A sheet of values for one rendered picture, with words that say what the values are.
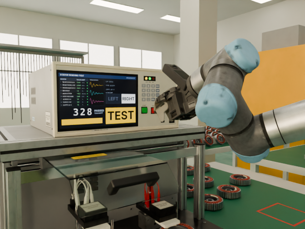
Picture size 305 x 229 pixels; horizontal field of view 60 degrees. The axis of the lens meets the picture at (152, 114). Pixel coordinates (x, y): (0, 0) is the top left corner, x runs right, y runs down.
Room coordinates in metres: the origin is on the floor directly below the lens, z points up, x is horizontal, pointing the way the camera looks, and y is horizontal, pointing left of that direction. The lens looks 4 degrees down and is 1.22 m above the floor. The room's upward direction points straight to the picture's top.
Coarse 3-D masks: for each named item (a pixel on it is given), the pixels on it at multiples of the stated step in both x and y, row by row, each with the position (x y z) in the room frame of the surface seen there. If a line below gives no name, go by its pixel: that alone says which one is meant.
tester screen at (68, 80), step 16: (64, 80) 0.73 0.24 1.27; (80, 80) 0.75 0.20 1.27; (96, 80) 0.78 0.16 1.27; (112, 80) 0.81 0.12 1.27; (128, 80) 0.84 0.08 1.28; (64, 96) 0.73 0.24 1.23; (80, 96) 0.75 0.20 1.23; (96, 96) 0.78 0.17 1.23; (64, 112) 0.73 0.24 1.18; (96, 112) 0.78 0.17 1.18; (64, 128) 0.73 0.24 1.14
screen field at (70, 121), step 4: (64, 120) 0.73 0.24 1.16; (68, 120) 0.73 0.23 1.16; (72, 120) 0.74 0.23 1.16; (76, 120) 0.75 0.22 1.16; (80, 120) 0.75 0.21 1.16; (84, 120) 0.76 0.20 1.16; (88, 120) 0.77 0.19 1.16; (92, 120) 0.77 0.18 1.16; (96, 120) 0.78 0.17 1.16; (100, 120) 0.79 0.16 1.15; (64, 124) 0.73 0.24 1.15; (68, 124) 0.73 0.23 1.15; (72, 124) 0.74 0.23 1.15
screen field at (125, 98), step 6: (108, 96) 0.80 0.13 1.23; (114, 96) 0.81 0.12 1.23; (120, 96) 0.82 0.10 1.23; (126, 96) 0.84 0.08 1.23; (132, 96) 0.85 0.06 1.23; (108, 102) 0.80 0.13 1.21; (114, 102) 0.81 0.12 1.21; (120, 102) 0.82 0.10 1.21; (126, 102) 0.84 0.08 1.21; (132, 102) 0.85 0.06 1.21
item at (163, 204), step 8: (144, 208) 0.88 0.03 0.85; (152, 208) 0.84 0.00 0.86; (160, 208) 0.82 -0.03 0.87; (168, 208) 0.83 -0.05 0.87; (152, 216) 0.84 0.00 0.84; (160, 216) 0.81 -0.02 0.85; (168, 216) 0.83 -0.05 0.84; (176, 216) 0.84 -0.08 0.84; (160, 224) 0.81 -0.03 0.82; (168, 224) 0.80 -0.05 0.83; (176, 224) 0.82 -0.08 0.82
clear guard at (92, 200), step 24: (72, 168) 0.58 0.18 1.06; (96, 168) 0.58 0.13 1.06; (120, 168) 0.58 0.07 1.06; (144, 168) 0.60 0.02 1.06; (168, 168) 0.63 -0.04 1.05; (72, 192) 0.49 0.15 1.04; (96, 192) 0.51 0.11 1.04; (120, 192) 0.53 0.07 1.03; (144, 192) 0.55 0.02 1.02; (168, 192) 0.58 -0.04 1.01
